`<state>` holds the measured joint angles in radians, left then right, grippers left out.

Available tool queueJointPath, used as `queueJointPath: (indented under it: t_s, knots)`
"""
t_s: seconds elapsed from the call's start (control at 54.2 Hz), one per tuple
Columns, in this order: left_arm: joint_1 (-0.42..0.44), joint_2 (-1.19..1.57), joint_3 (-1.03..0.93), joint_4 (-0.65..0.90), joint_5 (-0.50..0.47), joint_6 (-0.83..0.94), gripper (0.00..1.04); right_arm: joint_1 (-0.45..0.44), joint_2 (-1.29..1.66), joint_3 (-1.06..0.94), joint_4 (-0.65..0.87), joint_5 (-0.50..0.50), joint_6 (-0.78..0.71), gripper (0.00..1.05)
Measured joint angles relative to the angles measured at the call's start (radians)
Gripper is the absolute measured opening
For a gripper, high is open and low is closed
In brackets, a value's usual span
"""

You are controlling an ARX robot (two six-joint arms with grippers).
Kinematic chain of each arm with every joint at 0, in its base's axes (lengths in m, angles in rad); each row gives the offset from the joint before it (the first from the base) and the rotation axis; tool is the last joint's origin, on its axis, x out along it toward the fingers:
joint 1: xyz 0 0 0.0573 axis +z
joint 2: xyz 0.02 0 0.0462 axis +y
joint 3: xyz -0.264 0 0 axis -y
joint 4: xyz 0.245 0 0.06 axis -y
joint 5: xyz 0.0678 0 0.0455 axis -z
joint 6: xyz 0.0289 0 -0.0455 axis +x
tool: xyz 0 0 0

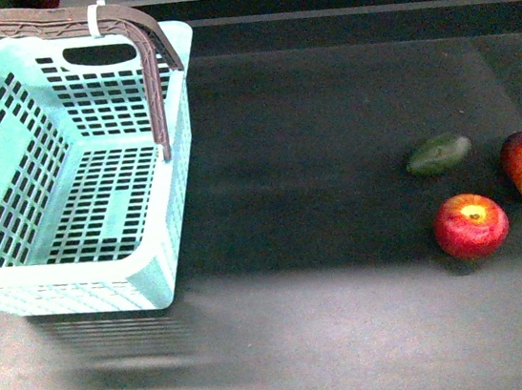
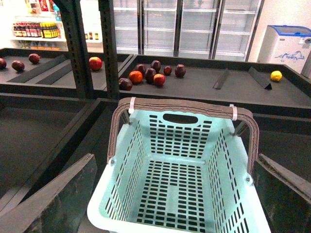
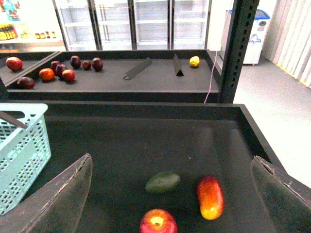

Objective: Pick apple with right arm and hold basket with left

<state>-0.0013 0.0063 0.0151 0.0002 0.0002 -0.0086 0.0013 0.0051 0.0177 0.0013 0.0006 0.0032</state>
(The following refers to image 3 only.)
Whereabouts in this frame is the glass door refrigerator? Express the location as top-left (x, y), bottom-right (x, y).
top-left (53, 0), bottom-right (211, 51)

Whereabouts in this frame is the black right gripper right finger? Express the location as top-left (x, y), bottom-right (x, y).
top-left (251, 156), bottom-right (311, 233)

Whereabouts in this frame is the red orange mango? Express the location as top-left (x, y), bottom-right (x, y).
top-left (197, 174), bottom-right (225, 220)

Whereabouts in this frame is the dark red apple right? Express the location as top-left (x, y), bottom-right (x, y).
top-left (92, 57), bottom-right (103, 72)

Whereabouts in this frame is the dark red apple tall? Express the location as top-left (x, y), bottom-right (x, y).
top-left (70, 55), bottom-right (82, 69)

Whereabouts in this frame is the white blue chest freezer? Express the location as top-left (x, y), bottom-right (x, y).
top-left (218, 9), bottom-right (270, 65)

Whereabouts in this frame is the orange red fruit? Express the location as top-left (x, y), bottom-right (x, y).
top-left (39, 68), bottom-right (55, 82)

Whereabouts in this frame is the yellow lemon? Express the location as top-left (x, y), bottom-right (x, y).
top-left (189, 56), bottom-right (200, 68)

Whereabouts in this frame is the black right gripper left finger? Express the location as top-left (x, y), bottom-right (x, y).
top-left (0, 153), bottom-right (93, 233)

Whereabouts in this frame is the dark red apple back left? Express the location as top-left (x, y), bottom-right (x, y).
top-left (51, 61), bottom-right (61, 71)

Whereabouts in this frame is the pink cable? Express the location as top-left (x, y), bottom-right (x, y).
top-left (204, 50), bottom-right (219, 104)

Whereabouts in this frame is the black perforated shelf post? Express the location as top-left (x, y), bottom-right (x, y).
top-left (218, 0), bottom-right (259, 103)

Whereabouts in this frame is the flat black divider strip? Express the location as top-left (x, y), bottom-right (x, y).
top-left (123, 57), bottom-right (152, 80)

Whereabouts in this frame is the red yellow apple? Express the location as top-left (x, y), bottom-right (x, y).
top-left (139, 209), bottom-right (178, 233)

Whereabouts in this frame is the dark red apple front left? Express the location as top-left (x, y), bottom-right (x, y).
top-left (17, 77), bottom-right (36, 90)

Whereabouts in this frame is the dark red apple middle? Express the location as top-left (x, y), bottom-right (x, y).
top-left (55, 64), bottom-right (68, 79)

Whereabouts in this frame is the black triangular divider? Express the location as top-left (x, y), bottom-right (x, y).
top-left (173, 54), bottom-right (184, 77)

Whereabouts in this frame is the black display tray far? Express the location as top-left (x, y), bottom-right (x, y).
top-left (0, 50), bottom-right (220, 103)

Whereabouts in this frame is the red apple far left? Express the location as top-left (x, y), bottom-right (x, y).
top-left (6, 56), bottom-right (23, 71)

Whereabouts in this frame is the light blue plastic basket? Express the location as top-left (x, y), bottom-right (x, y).
top-left (0, 103), bottom-right (51, 215)

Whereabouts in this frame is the green avocado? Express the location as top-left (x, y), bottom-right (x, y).
top-left (144, 171), bottom-right (181, 194)

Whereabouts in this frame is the black display tray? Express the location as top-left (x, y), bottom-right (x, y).
top-left (0, 50), bottom-right (220, 103)
top-left (0, 100), bottom-right (286, 233)

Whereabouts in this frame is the black display tray near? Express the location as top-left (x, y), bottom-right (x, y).
top-left (0, 100), bottom-right (286, 233)

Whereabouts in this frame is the small dark red apple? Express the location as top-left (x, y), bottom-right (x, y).
top-left (82, 60), bottom-right (92, 71)

